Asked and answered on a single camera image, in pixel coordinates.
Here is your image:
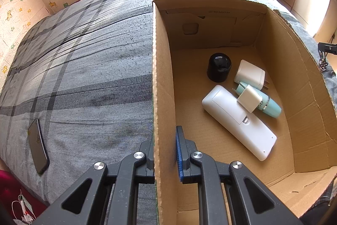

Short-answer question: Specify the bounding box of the black smartphone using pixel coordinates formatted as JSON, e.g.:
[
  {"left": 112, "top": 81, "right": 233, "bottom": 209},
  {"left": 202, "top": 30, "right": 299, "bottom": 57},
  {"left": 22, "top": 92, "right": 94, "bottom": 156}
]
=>
[{"left": 27, "top": 119, "right": 50, "bottom": 175}]

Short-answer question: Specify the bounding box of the black clamp device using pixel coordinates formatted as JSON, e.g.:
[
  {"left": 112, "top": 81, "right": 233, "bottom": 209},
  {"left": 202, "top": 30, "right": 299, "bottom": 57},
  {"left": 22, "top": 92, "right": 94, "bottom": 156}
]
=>
[{"left": 318, "top": 42, "right": 337, "bottom": 71}]

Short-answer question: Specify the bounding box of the brown cardboard box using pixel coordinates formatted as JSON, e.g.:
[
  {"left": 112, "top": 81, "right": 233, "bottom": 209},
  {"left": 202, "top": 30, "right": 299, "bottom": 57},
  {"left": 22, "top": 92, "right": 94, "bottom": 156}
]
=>
[{"left": 152, "top": 0, "right": 336, "bottom": 224}]

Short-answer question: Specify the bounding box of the large white charger plug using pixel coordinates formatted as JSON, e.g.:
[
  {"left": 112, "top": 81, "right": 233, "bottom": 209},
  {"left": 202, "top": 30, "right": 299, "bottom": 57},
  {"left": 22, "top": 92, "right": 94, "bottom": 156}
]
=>
[{"left": 234, "top": 60, "right": 269, "bottom": 90}]

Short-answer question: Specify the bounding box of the black domed cylinder object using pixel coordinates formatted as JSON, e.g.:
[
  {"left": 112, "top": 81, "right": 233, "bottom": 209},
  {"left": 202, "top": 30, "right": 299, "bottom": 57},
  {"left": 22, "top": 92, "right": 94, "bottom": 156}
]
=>
[{"left": 207, "top": 53, "right": 232, "bottom": 83}]

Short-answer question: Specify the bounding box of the mint green tube bottle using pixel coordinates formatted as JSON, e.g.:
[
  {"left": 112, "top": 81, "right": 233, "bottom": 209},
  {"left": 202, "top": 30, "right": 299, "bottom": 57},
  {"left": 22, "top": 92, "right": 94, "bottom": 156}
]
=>
[{"left": 235, "top": 81, "right": 282, "bottom": 119}]

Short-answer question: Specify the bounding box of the white rectangular remote case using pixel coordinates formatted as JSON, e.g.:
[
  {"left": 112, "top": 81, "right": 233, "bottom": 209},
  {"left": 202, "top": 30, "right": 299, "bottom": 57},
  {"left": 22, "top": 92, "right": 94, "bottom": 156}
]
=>
[{"left": 202, "top": 85, "right": 277, "bottom": 161}]

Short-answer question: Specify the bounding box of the small white charger plug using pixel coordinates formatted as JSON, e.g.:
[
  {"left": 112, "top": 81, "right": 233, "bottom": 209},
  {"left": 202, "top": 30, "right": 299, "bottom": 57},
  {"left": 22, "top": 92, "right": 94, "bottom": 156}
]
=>
[{"left": 235, "top": 83, "right": 263, "bottom": 113}]

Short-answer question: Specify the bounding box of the grey plaid bed cover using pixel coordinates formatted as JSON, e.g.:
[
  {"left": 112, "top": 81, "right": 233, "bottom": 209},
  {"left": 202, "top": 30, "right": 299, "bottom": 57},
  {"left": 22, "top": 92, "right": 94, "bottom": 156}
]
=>
[{"left": 0, "top": 0, "right": 337, "bottom": 225}]

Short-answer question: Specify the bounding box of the white cable with tag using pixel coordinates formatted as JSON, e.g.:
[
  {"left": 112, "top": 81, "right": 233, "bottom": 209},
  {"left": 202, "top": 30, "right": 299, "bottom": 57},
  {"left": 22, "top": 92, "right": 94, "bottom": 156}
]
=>
[{"left": 11, "top": 189, "right": 36, "bottom": 225}]

